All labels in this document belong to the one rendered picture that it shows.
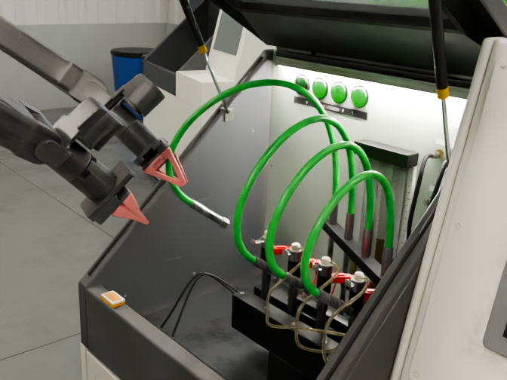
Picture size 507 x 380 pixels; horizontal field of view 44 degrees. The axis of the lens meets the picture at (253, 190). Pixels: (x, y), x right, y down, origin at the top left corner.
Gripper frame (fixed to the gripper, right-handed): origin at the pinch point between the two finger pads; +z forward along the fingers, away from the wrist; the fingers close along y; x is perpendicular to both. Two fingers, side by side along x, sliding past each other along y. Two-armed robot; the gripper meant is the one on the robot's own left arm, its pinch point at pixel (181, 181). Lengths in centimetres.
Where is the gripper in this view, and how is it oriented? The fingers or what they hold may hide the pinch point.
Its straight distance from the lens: 128.7
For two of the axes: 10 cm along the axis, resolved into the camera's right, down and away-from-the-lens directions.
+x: -7.0, 7.1, 0.7
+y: 0.2, -0.9, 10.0
